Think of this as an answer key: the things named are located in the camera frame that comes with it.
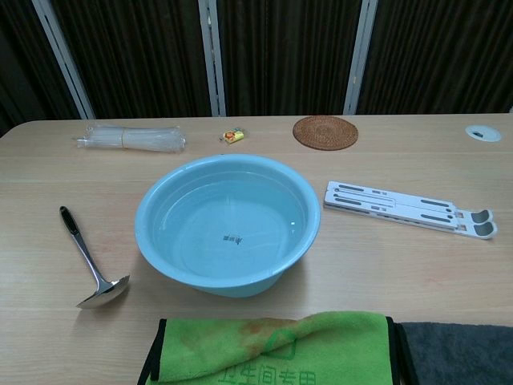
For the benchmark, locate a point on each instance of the white folding laptop stand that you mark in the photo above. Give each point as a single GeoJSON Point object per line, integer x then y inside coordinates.
{"type": "Point", "coordinates": [401, 208]}

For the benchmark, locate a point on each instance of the light blue plastic basin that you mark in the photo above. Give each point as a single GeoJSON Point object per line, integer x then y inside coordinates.
{"type": "Point", "coordinates": [224, 224]}

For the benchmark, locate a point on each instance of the clear plastic wrapped bundle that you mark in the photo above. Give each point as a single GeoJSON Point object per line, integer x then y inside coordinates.
{"type": "Point", "coordinates": [136, 139]}

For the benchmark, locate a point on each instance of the round woven rattan coaster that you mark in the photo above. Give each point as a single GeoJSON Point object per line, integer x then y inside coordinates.
{"type": "Point", "coordinates": [325, 133]}

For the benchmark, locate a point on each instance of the dark grey cloth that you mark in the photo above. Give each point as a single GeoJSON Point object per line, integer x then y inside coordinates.
{"type": "Point", "coordinates": [461, 353]}

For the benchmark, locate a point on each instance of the green microfiber cloth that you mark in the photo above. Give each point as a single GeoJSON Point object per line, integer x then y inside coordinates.
{"type": "Point", "coordinates": [224, 353]}

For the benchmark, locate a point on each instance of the small yellow candy packet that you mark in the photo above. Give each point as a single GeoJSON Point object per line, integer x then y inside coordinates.
{"type": "Point", "coordinates": [232, 135]}

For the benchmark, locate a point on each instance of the grey metal partition post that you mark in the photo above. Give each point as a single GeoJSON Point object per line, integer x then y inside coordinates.
{"type": "Point", "coordinates": [212, 60]}
{"type": "Point", "coordinates": [359, 60]}
{"type": "Point", "coordinates": [64, 60]}

